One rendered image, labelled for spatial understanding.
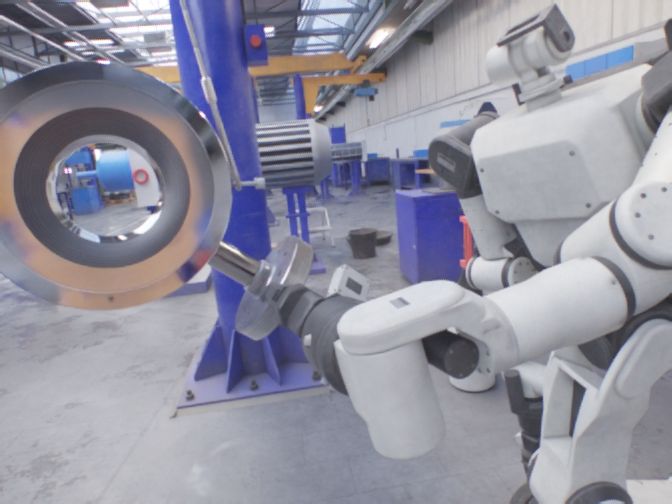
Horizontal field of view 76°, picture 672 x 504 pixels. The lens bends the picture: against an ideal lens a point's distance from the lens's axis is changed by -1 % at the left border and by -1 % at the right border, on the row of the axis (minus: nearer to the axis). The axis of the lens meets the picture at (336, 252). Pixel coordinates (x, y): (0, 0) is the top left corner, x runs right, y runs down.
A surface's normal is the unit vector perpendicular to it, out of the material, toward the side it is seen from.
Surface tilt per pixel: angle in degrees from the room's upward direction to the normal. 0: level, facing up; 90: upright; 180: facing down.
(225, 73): 90
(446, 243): 90
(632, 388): 90
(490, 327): 87
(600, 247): 101
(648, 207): 56
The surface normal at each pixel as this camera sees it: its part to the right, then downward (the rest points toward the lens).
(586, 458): 0.10, 0.21
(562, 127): -0.85, -0.29
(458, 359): 0.35, 0.09
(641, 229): 0.02, -0.37
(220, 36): 0.55, 0.13
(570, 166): -0.79, 0.48
